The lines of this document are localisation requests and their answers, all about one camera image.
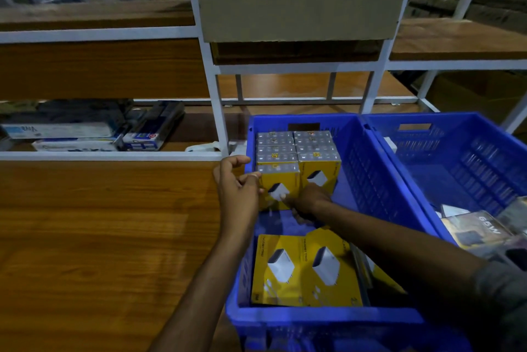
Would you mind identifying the person's left hand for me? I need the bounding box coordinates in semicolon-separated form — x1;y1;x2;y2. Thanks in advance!
212;154;264;241

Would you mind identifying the white plastic piece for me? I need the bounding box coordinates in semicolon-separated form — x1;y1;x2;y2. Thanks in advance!
185;141;248;154

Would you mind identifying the open brown cardboard box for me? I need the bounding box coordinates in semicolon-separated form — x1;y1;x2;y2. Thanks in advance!
416;71;527;126

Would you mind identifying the person's dark grey sleeve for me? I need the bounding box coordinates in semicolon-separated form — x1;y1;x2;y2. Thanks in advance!
469;259;527;352

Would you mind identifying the person's left forearm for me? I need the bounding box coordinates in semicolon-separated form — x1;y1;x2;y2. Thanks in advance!
148;232;252;352

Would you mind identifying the white plastic packet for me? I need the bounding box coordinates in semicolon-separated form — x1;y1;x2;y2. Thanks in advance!
0;121;124;153

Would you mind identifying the blue plastic crate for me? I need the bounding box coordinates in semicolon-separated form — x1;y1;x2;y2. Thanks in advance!
362;111;527;274
225;113;472;352

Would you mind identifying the group of yellow charger boxes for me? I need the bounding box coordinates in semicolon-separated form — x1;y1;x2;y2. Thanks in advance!
251;130;408;308

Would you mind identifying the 65W orange charger box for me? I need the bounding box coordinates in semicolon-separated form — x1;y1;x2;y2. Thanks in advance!
441;210;513;252

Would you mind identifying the person's right forearm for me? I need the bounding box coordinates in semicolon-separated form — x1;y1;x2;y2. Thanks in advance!
312;199;495;323

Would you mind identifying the white metal shelving rack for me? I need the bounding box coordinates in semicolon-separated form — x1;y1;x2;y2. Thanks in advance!
0;0;527;352

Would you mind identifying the person's right hand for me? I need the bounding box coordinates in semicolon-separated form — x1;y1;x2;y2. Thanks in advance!
281;182;332;227

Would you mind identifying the black flat case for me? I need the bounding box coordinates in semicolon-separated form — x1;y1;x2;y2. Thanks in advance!
0;99;132;124

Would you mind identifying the white charger box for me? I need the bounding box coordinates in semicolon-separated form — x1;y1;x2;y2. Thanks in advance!
500;240;527;270

